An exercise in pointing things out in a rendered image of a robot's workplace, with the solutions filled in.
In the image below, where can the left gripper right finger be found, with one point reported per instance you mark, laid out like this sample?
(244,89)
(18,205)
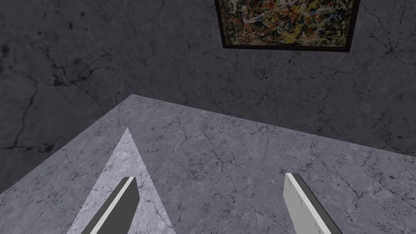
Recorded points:
(305,208)

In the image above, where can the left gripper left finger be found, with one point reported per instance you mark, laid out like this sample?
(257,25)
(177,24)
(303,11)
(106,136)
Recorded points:
(115,208)

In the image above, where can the colourful abstract framed painting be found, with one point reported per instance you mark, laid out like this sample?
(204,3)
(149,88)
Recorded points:
(287,21)

